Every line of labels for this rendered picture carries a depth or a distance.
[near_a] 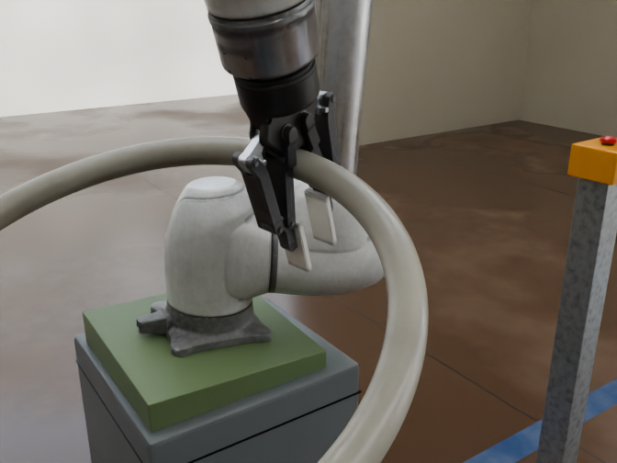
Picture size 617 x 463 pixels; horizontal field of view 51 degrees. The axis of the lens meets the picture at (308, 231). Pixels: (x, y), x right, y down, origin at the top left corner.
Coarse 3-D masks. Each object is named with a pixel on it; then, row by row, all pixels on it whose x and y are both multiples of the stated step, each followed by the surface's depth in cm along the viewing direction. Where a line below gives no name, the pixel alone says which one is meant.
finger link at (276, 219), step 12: (252, 156) 58; (240, 168) 60; (252, 168) 58; (264, 168) 60; (252, 180) 61; (264, 180) 60; (252, 192) 62; (264, 192) 61; (252, 204) 63; (264, 204) 62; (276, 204) 63; (264, 216) 63; (276, 216) 63; (276, 228) 64
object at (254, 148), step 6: (258, 132) 59; (252, 138) 59; (258, 138) 59; (252, 144) 59; (258, 144) 59; (246, 150) 59; (252, 150) 59; (258, 150) 59; (240, 156) 59; (246, 156) 59; (258, 156) 60; (240, 162) 59; (264, 162) 59; (246, 168) 59
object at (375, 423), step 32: (96, 160) 68; (128, 160) 69; (160, 160) 69; (192, 160) 68; (224, 160) 67; (320, 160) 62; (32, 192) 67; (64, 192) 68; (352, 192) 58; (0, 224) 65; (384, 224) 54; (384, 256) 52; (416, 256) 51; (416, 288) 48; (416, 320) 46; (384, 352) 44; (416, 352) 44; (384, 384) 42; (416, 384) 43; (352, 416) 42; (384, 416) 41; (352, 448) 39; (384, 448) 40
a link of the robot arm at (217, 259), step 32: (192, 192) 107; (224, 192) 107; (192, 224) 106; (224, 224) 106; (256, 224) 108; (192, 256) 107; (224, 256) 107; (256, 256) 108; (192, 288) 109; (224, 288) 110; (256, 288) 111
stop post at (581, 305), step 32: (576, 160) 157; (608, 160) 151; (608, 192) 155; (576, 224) 163; (608, 224) 159; (576, 256) 165; (608, 256) 164; (576, 288) 167; (576, 320) 169; (576, 352) 171; (576, 384) 174; (544, 416) 184; (576, 416) 179; (544, 448) 186; (576, 448) 185
